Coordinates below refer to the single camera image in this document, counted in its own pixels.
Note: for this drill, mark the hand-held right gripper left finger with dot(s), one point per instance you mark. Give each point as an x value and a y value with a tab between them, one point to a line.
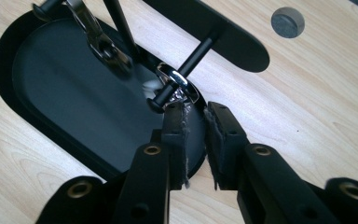
149	186

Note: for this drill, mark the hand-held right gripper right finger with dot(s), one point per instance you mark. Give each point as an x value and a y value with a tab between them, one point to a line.
261	186

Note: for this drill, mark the black key rack with tray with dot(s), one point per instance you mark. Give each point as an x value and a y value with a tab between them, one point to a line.
74	93

